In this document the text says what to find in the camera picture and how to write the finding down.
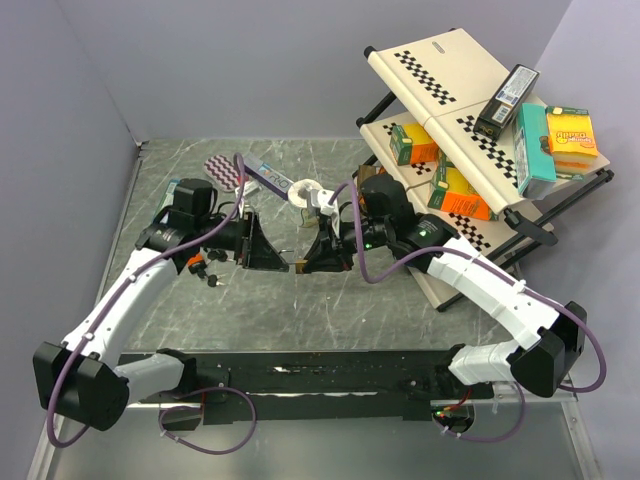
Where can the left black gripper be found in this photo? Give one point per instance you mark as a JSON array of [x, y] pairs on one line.
[[255, 251]]

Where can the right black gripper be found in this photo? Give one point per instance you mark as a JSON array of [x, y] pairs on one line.
[[330, 239]]

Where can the small brass padlock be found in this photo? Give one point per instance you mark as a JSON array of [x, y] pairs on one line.
[[300, 266]]

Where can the long shackle brass padlock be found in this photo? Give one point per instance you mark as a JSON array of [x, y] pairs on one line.
[[289, 255]]

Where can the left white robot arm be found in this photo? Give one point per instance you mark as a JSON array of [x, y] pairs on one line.
[[81, 377]]

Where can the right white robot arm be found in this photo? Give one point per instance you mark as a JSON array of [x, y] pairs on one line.
[[545, 340]]

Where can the black padlock with keys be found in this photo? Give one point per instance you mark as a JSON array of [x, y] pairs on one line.
[[215, 255]]

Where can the orange black padlock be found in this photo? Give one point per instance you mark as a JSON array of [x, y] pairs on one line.
[[196, 264]]

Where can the purple toothpaste box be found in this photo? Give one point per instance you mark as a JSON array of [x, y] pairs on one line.
[[268, 176]]

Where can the pink striped oval sponge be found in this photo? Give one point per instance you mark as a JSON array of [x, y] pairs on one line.
[[226, 173]]

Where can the blue rectangular box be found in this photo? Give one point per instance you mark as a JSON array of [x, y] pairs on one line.
[[168, 195]]

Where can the upper orange green box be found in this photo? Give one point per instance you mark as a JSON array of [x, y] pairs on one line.
[[410, 144]]

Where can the orange green box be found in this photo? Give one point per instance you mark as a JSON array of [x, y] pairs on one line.
[[410, 144], [452, 193]]

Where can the lower orange green box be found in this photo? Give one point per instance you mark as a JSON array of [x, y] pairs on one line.
[[452, 193]]

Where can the beige checkered shelf rack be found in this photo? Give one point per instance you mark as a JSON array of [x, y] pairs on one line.
[[443, 82]]

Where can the teal box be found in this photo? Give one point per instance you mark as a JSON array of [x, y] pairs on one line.
[[535, 167]]

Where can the black rectangular box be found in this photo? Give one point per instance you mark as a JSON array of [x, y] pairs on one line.
[[505, 103]]

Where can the orange sponge pack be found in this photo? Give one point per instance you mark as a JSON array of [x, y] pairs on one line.
[[571, 139]]

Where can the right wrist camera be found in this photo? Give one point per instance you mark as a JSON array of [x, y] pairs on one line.
[[324, 207]]

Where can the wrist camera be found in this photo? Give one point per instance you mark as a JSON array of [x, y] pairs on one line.
[[324, 207], [251, 187]]

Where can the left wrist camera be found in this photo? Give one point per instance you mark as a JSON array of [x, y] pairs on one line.
[[251, 187]]

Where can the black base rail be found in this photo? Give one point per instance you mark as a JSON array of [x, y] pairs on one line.
[[309, 385]]

